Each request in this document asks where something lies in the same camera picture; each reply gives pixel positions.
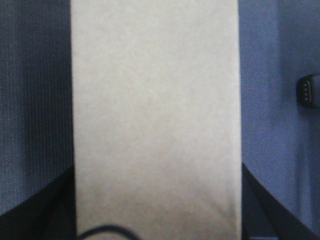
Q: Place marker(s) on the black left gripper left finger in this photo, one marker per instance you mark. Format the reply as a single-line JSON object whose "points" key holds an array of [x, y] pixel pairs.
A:
{"points": [[50, 214]]}

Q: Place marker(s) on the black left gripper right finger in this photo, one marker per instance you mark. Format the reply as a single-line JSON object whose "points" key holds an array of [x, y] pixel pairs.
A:
{"points": [[264, 218]]}

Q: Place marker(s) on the small brown cardboard package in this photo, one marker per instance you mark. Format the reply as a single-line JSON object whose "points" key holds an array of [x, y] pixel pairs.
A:
{"points": [[156, 114]]}

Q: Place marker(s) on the orange black barcode scanner gun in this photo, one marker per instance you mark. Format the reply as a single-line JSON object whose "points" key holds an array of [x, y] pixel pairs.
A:
{"points": [[308, 91]]}

